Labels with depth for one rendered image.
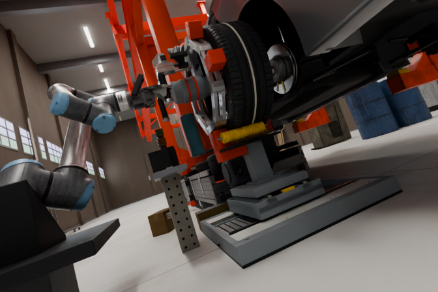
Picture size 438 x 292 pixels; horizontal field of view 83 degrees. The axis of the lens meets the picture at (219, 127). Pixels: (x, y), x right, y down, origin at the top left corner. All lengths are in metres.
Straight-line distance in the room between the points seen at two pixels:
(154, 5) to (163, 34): 0.27
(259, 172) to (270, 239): 0.46
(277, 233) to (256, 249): 0.11
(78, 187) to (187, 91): 0.69
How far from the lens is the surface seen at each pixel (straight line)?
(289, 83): 1.64
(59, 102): 1.08
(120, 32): 5.15
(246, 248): 1.02
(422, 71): 3.37
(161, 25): 2.18
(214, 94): 1.21
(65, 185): 1.25
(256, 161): 1.41
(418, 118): 5.80
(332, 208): 1.19
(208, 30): 1.37
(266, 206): 1.20
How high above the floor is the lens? 0.37
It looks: 9 degrees up
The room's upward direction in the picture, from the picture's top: 19 degrees counter-clockwise
